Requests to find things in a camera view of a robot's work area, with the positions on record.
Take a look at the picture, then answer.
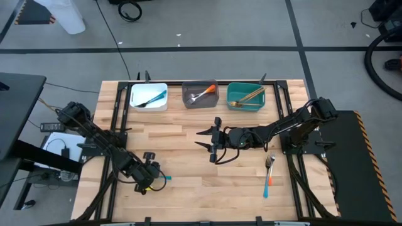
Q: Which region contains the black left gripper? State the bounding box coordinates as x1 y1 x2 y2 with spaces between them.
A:
131 152 161 195

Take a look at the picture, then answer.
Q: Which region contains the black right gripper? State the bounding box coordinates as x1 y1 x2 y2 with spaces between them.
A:
194 117 255 163

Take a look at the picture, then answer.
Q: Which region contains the grey translucent plastic bin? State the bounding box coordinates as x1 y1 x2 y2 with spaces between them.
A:
181 79 220 110

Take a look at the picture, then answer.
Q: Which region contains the teal plastic bin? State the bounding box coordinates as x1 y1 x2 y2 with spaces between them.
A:
226 81 267 112

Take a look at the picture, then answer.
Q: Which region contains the white flat box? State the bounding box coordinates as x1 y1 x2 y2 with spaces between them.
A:
33 131 87 172

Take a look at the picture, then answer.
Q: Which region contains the white plastic bin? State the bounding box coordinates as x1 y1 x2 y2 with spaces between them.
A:
129 82 169 112

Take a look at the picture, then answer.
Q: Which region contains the black power adapter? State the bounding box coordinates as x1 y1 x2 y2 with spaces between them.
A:
40 122 63 132

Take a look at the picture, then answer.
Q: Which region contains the black desk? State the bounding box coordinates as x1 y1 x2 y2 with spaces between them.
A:
0 72 83 210

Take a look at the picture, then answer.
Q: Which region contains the large hazard-edged black mat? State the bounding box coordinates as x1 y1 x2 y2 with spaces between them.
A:
318 109 399 223

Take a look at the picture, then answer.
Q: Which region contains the white floor-standing bag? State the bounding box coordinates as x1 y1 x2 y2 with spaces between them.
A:
33 0 86 35

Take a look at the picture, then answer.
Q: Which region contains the small hazard-striped floor mat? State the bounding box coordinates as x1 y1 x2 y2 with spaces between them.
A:
14 0 57 26

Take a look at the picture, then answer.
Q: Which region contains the black and orange tool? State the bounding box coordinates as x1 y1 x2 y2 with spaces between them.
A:
384 56 402 72

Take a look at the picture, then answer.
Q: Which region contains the black equipment case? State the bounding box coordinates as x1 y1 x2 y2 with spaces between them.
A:
369 0 402 43

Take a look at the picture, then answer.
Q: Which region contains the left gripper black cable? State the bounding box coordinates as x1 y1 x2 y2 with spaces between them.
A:
147 169 167 192

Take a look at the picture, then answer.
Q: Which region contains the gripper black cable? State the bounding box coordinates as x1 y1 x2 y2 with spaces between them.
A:
147 169 167 192
215 127 268 166

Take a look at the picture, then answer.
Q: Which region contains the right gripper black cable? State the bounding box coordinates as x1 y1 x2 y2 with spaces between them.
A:
215 127 268 166

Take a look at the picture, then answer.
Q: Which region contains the black metal table frame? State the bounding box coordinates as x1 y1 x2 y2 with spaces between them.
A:
70 71 340 226

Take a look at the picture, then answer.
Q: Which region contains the white coiled cable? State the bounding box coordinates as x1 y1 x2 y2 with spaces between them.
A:
58 171 76 183

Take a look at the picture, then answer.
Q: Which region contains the thin black cable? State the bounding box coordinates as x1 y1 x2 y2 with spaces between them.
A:
43 82 100 94

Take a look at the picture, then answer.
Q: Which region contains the yellow cable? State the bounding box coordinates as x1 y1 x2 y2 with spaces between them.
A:
37 97 59 110

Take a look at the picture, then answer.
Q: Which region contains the black floor cable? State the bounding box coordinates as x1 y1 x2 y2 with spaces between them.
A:
94 0 132 81

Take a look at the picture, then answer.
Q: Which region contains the coiled black cable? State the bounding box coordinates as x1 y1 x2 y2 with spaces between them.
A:
117 0 143 23

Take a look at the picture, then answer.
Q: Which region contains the thick black hose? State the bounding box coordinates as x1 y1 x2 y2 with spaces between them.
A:
364 26 402 102

